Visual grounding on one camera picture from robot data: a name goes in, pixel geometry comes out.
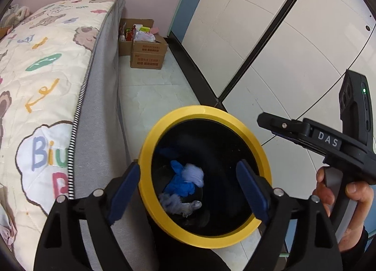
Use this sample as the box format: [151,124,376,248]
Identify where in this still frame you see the yellow rimmed trash bin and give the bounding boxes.
[139,106,271,249]

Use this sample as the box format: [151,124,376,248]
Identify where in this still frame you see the blue trash in bin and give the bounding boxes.
[158,160,204,217]

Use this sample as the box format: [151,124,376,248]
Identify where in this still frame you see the cardboard box with items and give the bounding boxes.
[118,19,168,70]

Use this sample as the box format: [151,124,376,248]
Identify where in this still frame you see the cartoon bear bed quilt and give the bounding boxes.
[1,0,124,270]

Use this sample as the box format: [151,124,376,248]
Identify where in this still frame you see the orange brown folded duvet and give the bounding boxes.
[1,4,30,28]

